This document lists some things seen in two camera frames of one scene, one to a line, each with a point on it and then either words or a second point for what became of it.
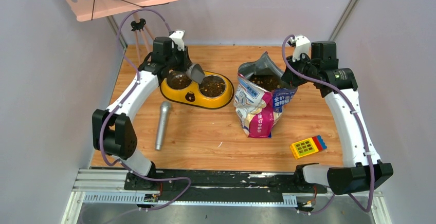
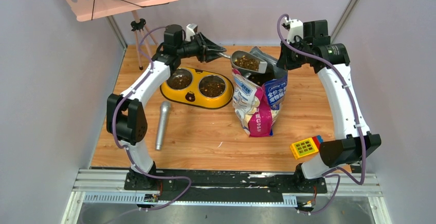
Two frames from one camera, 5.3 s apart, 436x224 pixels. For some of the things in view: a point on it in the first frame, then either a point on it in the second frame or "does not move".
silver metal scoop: (195, 73) -> (247, 61)
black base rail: (219, 185) does not move
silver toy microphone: (165, 106) does not move
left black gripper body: (183, 63) -> (203, 46)
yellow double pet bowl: (216, 90) does not move
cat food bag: (261, 96) does not move
